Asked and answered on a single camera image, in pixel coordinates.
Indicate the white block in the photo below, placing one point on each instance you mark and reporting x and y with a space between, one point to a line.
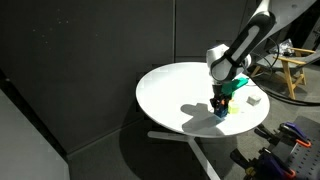
253 100

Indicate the clear plastic bag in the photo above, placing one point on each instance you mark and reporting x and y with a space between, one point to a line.
285 48

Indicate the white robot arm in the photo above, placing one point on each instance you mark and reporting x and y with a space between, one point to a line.
226 62

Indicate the round white table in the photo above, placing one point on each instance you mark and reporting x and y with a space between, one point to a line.
177 97

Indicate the upper purple orange clamp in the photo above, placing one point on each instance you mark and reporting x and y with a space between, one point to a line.
287 130

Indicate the black perforated board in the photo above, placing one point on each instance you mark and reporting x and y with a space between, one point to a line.
304 161

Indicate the blue block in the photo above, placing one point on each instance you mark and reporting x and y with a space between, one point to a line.
220 112

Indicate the lower purple orange clamp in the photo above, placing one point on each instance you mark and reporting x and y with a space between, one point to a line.
266 167

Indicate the yellow block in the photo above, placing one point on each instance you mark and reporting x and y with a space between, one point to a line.
233 108

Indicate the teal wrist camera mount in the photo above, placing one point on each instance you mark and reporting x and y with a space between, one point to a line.
230 87

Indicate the purple orange clamp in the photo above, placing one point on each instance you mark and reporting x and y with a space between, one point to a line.
287 130
266 167

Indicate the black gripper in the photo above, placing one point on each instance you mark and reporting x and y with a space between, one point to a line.
221 91

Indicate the wooden armchair grey cushion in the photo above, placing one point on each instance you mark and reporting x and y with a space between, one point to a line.
288 67

